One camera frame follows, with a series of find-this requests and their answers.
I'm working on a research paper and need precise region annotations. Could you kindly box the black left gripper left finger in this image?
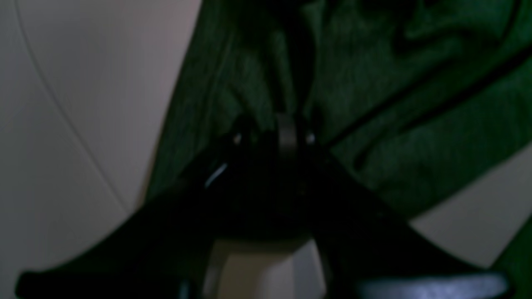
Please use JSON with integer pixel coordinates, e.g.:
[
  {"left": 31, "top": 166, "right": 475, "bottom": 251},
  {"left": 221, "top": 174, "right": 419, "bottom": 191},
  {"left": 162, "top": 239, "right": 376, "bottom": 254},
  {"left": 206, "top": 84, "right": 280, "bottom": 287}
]
[{"left": 15, "top": 116, "right": 287, "bottom": 299}]

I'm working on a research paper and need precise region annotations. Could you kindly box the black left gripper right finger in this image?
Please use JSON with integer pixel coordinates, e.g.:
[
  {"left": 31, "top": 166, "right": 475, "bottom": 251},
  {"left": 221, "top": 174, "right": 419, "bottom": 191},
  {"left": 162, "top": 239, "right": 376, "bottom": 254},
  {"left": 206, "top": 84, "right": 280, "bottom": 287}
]
[{"left": 277, "top": 114, "right": 512, "bottom": 299}]

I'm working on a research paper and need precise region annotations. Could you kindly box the dark green t-shirt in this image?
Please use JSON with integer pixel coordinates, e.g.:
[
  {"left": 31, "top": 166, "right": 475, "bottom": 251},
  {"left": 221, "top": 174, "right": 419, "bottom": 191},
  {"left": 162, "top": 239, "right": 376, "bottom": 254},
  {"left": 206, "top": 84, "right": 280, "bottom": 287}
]
[{"left": 143, "top": 0, "right": 532, "bottom": 299}]

